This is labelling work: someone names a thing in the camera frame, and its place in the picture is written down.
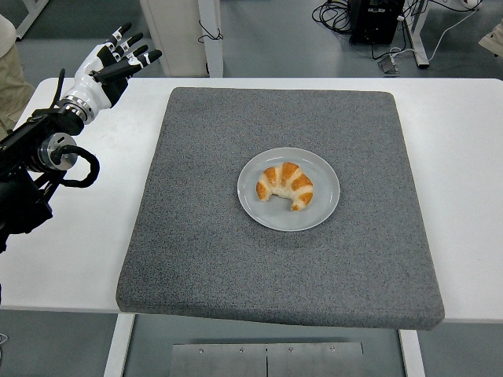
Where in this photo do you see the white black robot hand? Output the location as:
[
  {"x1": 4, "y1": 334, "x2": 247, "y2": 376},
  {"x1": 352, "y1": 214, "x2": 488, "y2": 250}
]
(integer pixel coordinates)
[{"x1": 62, "y1": 22, "x2": 163, "y2": 115}]

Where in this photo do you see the golden croissant bread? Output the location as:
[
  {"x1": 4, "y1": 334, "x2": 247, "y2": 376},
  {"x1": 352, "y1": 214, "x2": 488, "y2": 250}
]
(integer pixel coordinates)
[{"x1": 255, "y1": 161, "x2": 315, "y2": 212}]

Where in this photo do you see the round grey plate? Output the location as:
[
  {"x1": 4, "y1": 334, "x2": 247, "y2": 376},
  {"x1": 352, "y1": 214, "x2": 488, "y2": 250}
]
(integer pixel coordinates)
[{"x1": 237, "y1": 147, "x2": 341, "y2": 232}]

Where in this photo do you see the person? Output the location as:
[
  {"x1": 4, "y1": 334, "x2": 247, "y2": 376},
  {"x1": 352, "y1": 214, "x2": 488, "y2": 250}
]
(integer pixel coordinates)
[{"x1": 0, "y1": 13, "x2": 36, "y2": 141}]

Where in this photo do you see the white desk leg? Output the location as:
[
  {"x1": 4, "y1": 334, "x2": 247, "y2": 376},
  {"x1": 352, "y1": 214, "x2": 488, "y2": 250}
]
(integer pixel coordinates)
[
  {"x1": 404, "y1": 0, "x2": 430, "y2": 70},
  {"x1": 14, "y1": 0, "x2": 50, "y2": 41}
]

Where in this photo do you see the beige cabinet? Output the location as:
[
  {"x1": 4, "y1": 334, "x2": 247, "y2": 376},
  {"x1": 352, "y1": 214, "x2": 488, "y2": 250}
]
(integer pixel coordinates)
[{"x1": 138, "y1": 0, "x2": 209, "y2": 78}]

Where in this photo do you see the grey felt mat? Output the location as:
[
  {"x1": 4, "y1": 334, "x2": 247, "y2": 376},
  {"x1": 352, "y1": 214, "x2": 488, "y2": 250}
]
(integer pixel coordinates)
[{"x1": 115, "y1": 86, "x2": 446, "y2": 331}]

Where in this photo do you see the white table leg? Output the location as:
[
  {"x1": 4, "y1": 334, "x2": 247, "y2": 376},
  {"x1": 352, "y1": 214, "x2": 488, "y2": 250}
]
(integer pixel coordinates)
[
  {"x1": 398, "y1": 328, "x2": 428, "y2": 377},
  {"x1": 102, "y1": 313, "x2": 137, "y2": 377}
]

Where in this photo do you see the black computer box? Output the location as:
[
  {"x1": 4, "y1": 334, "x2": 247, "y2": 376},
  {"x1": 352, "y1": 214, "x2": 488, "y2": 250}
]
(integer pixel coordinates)
[{"x1": 347, "y1": 0, "x2": 406, "y2": 45}]

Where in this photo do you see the grey floor socket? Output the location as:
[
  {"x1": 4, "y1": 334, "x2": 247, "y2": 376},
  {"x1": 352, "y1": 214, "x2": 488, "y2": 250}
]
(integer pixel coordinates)
[{"x1": 376, "y1": 54, "x2": 401, "y2": 75}]

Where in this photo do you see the white post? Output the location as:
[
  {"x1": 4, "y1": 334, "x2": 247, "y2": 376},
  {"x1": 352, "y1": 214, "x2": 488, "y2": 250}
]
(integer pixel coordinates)
[{"x1": 197, "y1": 0, "x2": 225, "y2": 79}]

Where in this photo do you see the thin black cable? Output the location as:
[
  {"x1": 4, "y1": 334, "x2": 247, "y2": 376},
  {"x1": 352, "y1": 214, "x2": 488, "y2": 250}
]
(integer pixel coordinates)
[{"x1": 197, "y1": 19, "x2": 224, "y2": 44}]

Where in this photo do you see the black cable bundle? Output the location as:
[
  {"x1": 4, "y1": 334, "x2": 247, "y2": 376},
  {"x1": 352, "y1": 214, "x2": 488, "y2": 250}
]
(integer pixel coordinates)
[{"x1": 311, "y1": 0, "x2": 354, "y2": 37}]

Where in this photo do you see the white cable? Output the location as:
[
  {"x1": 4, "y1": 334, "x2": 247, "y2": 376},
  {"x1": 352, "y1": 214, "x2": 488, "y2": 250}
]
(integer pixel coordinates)
[{"x1": 388, "y1": 0, "x2": 488, "y2": 64}]

